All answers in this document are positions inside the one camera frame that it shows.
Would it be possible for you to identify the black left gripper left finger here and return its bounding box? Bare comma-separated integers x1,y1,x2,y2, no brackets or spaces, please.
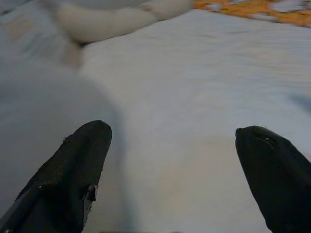
0,120,113,233

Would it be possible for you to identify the white quilted mattress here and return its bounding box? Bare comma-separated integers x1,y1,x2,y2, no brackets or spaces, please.
77,9,311,233

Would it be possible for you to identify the yellow cartoon egg blanket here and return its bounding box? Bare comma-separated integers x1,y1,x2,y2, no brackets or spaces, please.
193,0,311,28

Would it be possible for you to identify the cream bolster pillow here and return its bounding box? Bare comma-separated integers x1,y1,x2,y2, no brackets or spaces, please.
57,0,195,46

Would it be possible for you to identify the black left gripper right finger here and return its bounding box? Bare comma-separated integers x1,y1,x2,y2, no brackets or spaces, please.
235,125,311,233

